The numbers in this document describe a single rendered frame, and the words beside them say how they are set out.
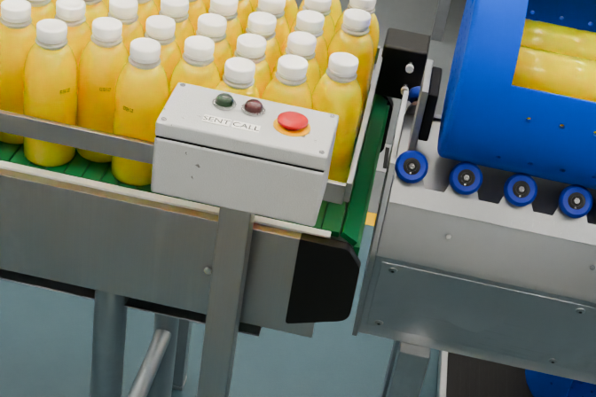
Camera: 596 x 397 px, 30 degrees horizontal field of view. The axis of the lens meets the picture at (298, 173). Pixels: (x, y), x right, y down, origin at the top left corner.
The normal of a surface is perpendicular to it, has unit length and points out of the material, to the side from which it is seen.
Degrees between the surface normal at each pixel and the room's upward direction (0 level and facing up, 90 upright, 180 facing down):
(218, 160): 90
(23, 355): 0
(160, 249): 90
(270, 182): 90
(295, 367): 0
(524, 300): 110
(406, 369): 90
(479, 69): 70
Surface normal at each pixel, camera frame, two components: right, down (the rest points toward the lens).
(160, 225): -0.17, 0.53
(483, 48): -0.07, 0.04
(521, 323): -0.22, 0.77
